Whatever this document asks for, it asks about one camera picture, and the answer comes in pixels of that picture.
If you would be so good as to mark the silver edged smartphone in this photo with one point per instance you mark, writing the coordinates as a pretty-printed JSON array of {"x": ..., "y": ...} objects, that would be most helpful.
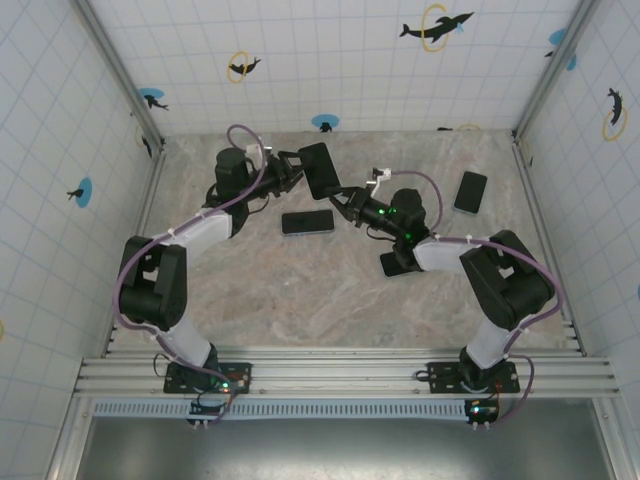
[{"x": 320, "y": 170}]

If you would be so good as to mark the black smartphone table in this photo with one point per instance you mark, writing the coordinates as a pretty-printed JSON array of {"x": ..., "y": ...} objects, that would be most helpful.
[{"x": 307, "y": 234}]

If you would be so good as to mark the mint green phone case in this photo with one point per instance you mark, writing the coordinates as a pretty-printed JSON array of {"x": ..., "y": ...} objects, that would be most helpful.
[{"x": 464, "y": 211}]

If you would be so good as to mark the purple smartphone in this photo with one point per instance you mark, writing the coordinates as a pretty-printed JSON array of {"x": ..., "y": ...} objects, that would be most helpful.
[{"x": 390, "y": 265}]

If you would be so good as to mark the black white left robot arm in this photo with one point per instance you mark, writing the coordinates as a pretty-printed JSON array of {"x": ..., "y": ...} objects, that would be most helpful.
[{"x": 150, "y": 285}]

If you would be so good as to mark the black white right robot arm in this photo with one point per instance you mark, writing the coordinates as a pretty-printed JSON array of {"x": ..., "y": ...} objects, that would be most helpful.
[{"x": 505, "y": 285}]

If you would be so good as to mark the small black controller board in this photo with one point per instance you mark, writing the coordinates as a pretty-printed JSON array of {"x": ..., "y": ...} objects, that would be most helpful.
[
  {"x": 482, "y": 411},
  {"x": 205, "y": 410}
]

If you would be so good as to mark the grey metal panel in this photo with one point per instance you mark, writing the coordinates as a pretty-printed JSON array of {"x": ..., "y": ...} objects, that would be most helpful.
[{"x": 350, "y": 450}]

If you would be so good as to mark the aluminium side rail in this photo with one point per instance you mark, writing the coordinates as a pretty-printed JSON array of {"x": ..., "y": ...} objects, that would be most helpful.
[
  {"x": 537, "y": 210},
  {"x": 134, "y": 250}
]

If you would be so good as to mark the aluminium corner post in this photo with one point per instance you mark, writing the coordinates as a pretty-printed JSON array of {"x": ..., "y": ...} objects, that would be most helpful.
[
  {"x": 542, "y": 92},
  {"x": 122, "y": 75}
]

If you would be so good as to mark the aluminium mounting rail frame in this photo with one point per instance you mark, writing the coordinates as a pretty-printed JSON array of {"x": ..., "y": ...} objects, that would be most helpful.
[{"x": 340, "y": 372}]

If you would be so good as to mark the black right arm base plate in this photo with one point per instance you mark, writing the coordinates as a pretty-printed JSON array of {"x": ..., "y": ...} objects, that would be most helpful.
[{"x": 440, "y": 375}]

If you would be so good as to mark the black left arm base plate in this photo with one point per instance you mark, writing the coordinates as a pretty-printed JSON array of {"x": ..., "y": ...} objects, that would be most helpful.
[{"x": 172, "y": 380}]

